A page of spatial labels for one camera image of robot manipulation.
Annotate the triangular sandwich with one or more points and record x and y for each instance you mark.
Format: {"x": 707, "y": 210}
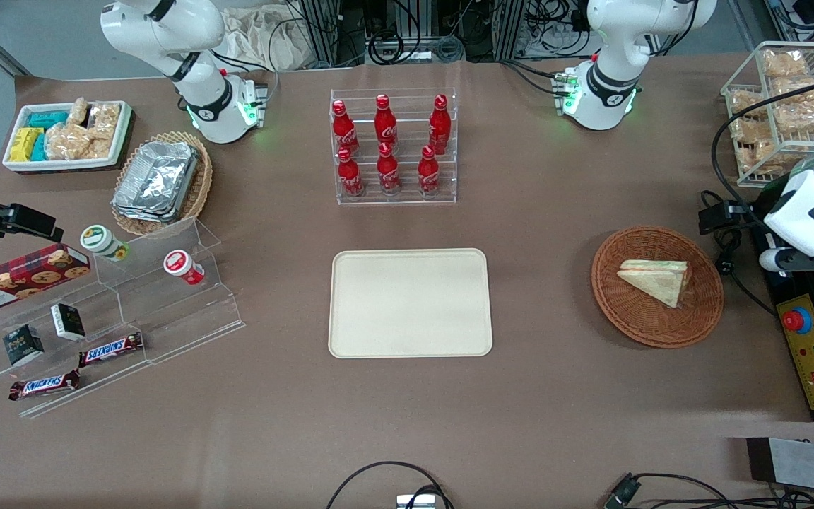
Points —
{"x": 661, "y": 279}

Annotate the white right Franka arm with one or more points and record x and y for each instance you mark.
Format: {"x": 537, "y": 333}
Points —
{"x": 202, "y": 99}

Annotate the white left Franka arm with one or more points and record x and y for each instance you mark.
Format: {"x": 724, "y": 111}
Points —
{"x": 608, "y": 92}

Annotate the white rectangular snack tray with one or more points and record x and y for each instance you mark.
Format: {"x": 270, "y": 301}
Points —
{"x": 61, "y": 164}

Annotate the tan oval wicker basket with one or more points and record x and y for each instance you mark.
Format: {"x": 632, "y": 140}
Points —
{"x": 198, "y": 191}

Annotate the brown round wicker basket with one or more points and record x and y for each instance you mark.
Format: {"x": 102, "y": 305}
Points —
{"x": 633, "y": 311}

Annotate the beige plastic serving tray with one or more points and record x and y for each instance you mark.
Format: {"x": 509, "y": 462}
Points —
{"x": 410, "y": 302}

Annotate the red tartan cookie box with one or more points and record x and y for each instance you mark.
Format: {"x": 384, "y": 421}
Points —
{"x": 22, "y": 279}

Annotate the green lid yoghurt cup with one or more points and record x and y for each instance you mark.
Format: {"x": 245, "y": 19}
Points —
{"x": 99, "y": 239}

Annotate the red emergency stop button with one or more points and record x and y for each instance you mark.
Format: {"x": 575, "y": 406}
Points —
{"x": 796, "y": 321}

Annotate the small teal snack packet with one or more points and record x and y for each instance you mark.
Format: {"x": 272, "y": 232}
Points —
{"x": 39, "y": 147}

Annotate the yellow snack packet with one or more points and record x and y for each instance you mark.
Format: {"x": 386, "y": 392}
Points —
{"x": 25, "y": 143}

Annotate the clear rice cracker packet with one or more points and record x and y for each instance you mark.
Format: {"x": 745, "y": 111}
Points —
{"x": 78, "y": 112}
{"x": 785, "y": 63}
{"x": 747, "y": 103}
{"x": 797, "y": 89}
{"x": 799, "y": 116}
{"x": 104, "y": 120}
{"x": 101, "y": 148}
{"x": 750, "y": 131}
{"x": 759, "y": 157}
{"x": 68, "y": 141}

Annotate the large teal snack packet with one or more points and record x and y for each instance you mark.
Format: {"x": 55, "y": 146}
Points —
{"x": 48, "y": 119}

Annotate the small black carton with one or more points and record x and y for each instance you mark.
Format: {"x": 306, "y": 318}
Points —
{"x": 23, "y": 345}
{"x": 68, "y": 322}

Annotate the aluminium foil container stack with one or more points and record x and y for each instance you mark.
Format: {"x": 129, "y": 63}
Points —
{"x": 156, "y": 180}

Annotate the Snickers chocolate bar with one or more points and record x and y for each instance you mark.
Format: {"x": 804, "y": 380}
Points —
{"x": 44, "y": 385}
{"x": 111, "y": 348}

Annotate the red lid yoghurt cup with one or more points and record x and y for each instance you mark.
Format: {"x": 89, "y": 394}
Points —
{"x": 181, "y": 265}

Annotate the clear acrylic stepped display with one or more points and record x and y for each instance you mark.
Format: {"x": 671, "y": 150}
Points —
{"x": 167, "y": 318}

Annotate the grey metal plate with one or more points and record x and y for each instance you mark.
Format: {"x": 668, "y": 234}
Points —
{"x": 803, "y": 465}

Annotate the beige cloth bag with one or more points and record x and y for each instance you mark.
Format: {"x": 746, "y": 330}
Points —
{"x": 266, "y": 39}

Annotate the red cola bottle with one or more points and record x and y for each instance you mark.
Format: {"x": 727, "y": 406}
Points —
{"x": 344, "y": 131}
{"x": 350, "y": 175}
{"x": 428, "y": 173}
{"x": 386, "y": 121}
{"x": 388, "y": 171}
{"x": 439, "y": 126}

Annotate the clear acrylic bottle rack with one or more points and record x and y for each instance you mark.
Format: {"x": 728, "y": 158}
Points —
{"x": 407, "y": 199}

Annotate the aluminium equipment rack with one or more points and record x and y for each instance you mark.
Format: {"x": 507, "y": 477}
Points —
{"x": 414, "y": 28}

